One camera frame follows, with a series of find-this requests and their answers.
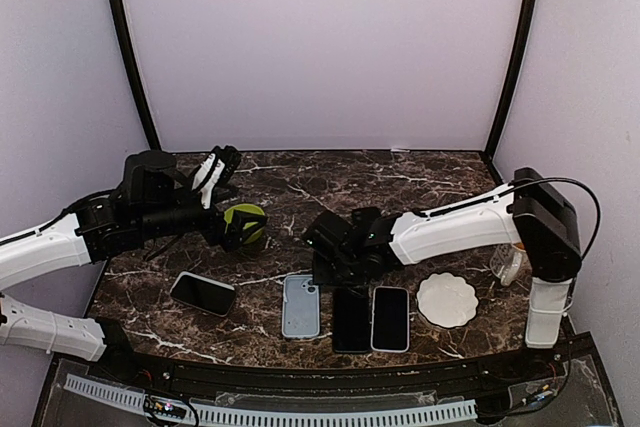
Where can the black phone case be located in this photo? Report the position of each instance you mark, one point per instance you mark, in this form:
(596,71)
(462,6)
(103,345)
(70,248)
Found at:
(351,329)

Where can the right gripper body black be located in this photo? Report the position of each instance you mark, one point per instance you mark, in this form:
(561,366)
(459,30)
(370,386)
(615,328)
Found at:
(344,264)

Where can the purple phone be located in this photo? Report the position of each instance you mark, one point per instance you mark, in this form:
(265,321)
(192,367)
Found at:
(390,319)

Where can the patterned white mug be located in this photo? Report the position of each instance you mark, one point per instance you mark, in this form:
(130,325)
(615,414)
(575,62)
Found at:
(506,262)

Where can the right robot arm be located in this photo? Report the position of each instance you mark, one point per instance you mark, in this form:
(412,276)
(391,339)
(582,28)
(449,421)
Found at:
(528,210)

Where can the light blue phone case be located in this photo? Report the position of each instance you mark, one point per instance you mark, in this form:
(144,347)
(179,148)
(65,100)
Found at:
(300,307)

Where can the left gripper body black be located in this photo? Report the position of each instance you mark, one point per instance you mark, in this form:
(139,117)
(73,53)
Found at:
(215,234)

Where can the white cable duct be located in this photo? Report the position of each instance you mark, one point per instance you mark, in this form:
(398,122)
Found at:
(240,410)

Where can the right black frame post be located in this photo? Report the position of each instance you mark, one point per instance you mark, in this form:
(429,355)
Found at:
(508,90)

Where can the dark screen phone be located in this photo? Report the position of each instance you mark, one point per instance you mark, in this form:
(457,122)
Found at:
(203,293)

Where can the green bowl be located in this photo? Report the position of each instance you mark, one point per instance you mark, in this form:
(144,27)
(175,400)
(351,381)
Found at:
(248,207)

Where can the black front rail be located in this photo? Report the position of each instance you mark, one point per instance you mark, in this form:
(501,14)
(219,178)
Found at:
(481,375)

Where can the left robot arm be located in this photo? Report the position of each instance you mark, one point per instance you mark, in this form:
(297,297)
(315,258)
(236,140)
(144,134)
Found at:
(153,200)

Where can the left black frame post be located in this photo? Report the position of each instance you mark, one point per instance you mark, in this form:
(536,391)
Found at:
(128,56)

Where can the lavender phone case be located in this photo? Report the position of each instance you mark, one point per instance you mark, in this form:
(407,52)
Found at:
(371,322)

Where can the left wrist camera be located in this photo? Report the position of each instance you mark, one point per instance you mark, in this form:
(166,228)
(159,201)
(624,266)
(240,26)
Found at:
(215,171)

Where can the black frame post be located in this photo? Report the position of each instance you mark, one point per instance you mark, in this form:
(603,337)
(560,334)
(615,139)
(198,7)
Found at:
(128,56)
(508,90)

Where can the white scalloped dish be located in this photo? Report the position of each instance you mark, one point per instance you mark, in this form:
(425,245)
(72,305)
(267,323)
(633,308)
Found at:
(446,301)

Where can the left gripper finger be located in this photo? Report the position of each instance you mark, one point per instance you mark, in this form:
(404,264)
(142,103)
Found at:
(242,236)
(248,219)

